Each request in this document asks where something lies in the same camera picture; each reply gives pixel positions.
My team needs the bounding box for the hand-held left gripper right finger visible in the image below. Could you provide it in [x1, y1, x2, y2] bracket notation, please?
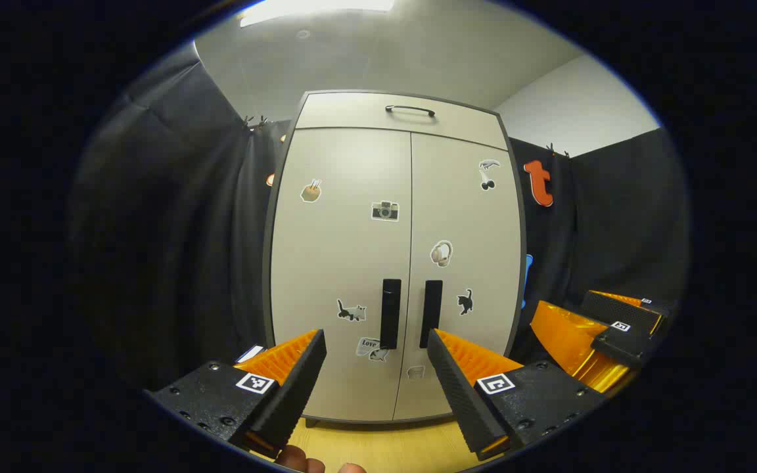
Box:
[426, 328, 609, 461]

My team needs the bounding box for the beige double-door shoe cabinet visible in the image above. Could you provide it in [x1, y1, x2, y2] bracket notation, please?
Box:
[262, 90, 528, 428]

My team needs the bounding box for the cabinet door with headphone sticker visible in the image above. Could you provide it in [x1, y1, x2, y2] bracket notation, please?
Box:
[393, 131, 525, 421]

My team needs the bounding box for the cabinet door with camera sticker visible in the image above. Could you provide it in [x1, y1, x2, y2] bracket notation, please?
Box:
[271, 127, 412, 422]

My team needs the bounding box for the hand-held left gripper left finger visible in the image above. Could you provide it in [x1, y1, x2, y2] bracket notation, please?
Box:
[145, 328, 328, 461]

